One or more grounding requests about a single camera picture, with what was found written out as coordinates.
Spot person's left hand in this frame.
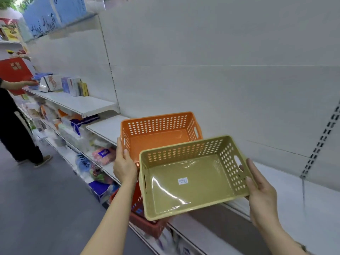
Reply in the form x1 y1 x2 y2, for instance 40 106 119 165
113 137 138 185

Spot person's right hand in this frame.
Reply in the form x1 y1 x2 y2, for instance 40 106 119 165
245 158 278 229

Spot orange perforated plastic basket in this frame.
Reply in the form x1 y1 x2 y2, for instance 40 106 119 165
121 112 203 168

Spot beige perforated plastic basket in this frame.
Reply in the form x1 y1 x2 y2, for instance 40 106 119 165
139 135 258 221

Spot person's left forearm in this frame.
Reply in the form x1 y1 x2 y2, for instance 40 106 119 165
80 180 138 255

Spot person's right forearm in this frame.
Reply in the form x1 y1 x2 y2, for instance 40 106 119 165
250 219 315 255

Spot pink tissue packet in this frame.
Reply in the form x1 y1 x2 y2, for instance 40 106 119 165
92 147 117 166

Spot dark blue box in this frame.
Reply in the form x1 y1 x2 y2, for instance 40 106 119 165
88 180 114 204

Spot blue and white bag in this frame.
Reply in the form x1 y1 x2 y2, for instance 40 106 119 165
75 153 91 173

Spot purple and white packet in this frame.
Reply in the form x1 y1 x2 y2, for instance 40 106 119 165
70 115 100 136

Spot red plastic basket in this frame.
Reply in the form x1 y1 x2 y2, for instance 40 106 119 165
109 180 171 239

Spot slotted shelf upright strip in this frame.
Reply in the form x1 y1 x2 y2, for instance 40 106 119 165
300 100 340 180

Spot white upright box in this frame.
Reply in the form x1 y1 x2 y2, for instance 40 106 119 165
67 78 81 97

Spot white printed carton box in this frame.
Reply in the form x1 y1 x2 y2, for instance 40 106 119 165
39 75 63 93

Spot white metal shelving unit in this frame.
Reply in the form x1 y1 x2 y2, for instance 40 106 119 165
16 0 340 255

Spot large red gift box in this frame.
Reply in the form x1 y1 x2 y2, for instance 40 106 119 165
0 57 34 96

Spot blue sign panels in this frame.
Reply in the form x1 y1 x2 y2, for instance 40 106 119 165
22 0 88 39

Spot yellow and red boxes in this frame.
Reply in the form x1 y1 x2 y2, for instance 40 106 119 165
0 18 22 42

